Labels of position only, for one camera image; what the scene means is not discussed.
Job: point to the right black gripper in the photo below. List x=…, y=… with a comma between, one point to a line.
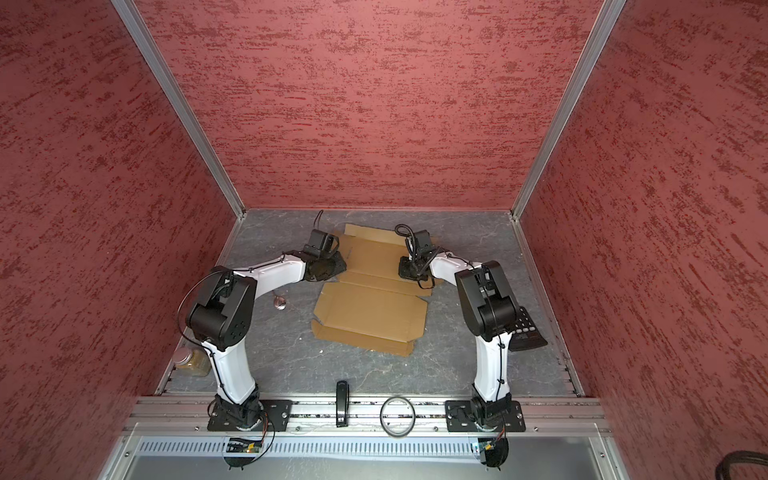
x=405, y=273

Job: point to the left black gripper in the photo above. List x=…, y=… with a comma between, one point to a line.
x=340, y=266

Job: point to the brown cardboard box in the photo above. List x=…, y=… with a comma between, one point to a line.
x=369, y=305

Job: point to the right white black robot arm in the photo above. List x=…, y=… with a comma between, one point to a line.
x=490, y=313

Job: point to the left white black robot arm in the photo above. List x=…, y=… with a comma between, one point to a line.
x=220, y=319

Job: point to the small metal spoon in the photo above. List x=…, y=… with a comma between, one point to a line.
x=279, y=302

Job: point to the black calculator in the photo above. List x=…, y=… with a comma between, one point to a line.
x=525, y=335

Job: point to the glass spice jar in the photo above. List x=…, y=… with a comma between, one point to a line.
x=191, y=361

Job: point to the right circuit board connector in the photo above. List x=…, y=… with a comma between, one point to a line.
x=493, y=453

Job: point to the circuit board connector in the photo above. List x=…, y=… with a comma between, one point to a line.
x=493, y=453
x=241, y=452

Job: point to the left circuit board connector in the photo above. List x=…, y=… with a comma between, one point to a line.
x=241, y=452

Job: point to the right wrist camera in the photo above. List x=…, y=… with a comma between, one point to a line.
x=420, y=244

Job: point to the black handle bar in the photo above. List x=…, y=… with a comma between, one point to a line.
x=342, y=404

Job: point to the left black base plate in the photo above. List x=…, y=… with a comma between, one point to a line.
x=269, y=414

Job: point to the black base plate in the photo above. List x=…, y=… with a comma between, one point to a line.
x=459, y=416
x=269, y=414

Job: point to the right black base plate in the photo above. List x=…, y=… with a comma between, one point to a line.
x=459, y=416

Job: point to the aluminium frame rail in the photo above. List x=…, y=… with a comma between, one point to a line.
x=314, y=415

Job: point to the white perforated cable duct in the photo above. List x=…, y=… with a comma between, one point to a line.
x=446, y=449

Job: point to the left aluminium corner post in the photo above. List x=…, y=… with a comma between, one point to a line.
x=140, y=34

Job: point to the aluminium corner post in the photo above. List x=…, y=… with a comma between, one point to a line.
x=140, y=34
x=605, y=21

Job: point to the right aluminium corner post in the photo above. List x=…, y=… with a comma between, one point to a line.
x=605, y=21

